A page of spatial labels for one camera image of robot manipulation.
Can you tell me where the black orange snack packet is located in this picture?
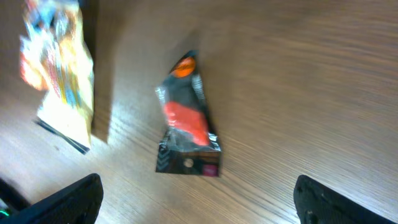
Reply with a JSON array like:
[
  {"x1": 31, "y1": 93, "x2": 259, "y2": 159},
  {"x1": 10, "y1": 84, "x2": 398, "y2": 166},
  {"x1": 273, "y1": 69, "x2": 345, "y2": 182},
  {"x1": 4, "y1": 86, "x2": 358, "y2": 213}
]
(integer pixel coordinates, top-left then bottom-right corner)
[{"x1": 155, "y1": 50, "x2": 222, "y2": 177}]

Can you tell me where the cream yellow chip bag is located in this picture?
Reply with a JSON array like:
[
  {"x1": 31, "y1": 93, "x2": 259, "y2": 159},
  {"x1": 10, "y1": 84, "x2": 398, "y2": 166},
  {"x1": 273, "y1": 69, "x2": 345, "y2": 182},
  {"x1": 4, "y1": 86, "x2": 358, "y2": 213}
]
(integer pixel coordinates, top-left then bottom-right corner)
[{"x1": 20, "y1": 1, "x2": 95, "y2": 154}]

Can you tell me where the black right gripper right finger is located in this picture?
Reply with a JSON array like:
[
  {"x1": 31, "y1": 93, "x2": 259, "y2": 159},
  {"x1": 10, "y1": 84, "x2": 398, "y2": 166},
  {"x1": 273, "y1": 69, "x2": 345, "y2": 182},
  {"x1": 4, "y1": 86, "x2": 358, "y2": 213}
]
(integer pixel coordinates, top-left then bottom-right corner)
[{"x1": 294, "y1": 175, "x2": 395, "y2": 224}]

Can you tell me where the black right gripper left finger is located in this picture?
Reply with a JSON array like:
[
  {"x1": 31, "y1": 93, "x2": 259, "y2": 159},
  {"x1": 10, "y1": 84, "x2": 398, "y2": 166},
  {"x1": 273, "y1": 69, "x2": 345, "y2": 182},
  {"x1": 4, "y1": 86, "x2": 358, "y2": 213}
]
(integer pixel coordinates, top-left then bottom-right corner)
[{"x1": 1, "y1": 174, "x2": 103, "y2": 223}]

